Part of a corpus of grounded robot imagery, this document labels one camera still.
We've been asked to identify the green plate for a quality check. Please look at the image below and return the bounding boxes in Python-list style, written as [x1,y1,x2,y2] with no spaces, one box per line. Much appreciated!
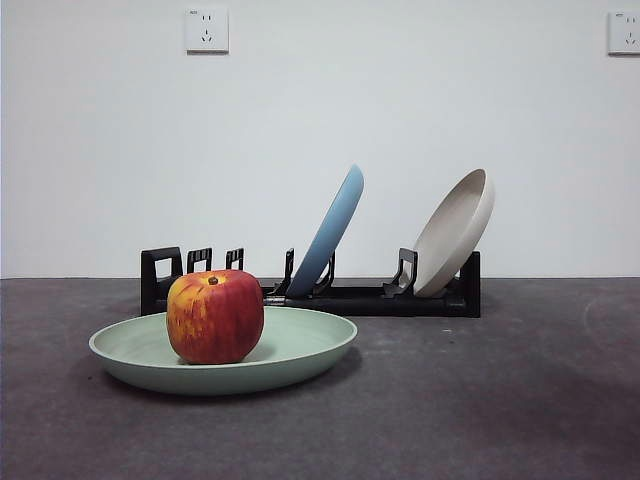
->
[88,305,360,396]

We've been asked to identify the red yellow apple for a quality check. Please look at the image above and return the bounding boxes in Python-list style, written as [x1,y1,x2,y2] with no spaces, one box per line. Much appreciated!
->
[166,269,265,365]

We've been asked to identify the blue plate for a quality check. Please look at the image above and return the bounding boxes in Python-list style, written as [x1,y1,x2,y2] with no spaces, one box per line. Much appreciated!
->
[287,163,366,297]

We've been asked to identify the black plate rack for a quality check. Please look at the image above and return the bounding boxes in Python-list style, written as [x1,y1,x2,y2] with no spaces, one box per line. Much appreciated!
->
[140,246,483,319]

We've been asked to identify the beige plate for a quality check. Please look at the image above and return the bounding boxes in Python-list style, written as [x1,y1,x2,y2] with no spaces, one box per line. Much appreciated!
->
[412,167,497,297]

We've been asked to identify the white wall socket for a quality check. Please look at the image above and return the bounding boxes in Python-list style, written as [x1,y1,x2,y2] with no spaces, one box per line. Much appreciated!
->
[607,9,640,57]
[185,6,231,55]

